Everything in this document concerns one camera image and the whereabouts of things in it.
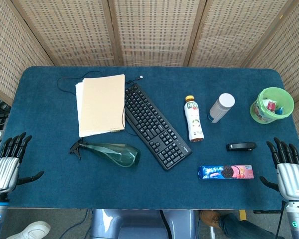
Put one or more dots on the beige paper folder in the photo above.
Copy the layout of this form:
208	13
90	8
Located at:
102	104

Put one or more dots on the black computer keyboard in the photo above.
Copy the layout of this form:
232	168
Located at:
154	124

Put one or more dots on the green spray bottle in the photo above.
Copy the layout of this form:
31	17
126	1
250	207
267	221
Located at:
114	153

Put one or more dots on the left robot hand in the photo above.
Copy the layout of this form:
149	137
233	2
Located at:
5	171

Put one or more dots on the blue pink cookie package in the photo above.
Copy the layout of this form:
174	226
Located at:
226	172

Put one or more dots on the blue small item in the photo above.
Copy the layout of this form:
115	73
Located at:
279	110

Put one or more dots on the yellow capped drink bottle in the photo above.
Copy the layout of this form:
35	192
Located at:
194	119

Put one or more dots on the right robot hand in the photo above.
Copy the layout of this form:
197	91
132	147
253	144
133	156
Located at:
292	179

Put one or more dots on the white shoe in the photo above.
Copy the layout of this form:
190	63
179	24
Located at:
32	230

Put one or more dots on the yellow tag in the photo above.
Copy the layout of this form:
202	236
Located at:
243	214

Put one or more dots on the blue table mat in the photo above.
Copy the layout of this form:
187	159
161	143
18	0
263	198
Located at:
64	184

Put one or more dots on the white capped plastic canister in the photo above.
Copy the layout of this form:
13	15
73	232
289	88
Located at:
220	108

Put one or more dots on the black stapler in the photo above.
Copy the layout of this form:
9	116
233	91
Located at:
240	147

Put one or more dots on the brown leather shoe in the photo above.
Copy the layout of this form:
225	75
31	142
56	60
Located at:
211	219

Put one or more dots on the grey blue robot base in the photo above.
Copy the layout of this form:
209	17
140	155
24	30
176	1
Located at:
139	224

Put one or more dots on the blue jeans leg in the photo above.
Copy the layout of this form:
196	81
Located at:
241	229

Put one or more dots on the green plastic bucket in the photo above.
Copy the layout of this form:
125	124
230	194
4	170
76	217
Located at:
261	113

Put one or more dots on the red small packet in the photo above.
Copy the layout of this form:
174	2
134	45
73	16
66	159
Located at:
271	105

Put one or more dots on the black bar under table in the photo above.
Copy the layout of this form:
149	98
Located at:
266	211

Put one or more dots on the white paper stack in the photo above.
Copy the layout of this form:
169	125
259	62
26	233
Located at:
78	99

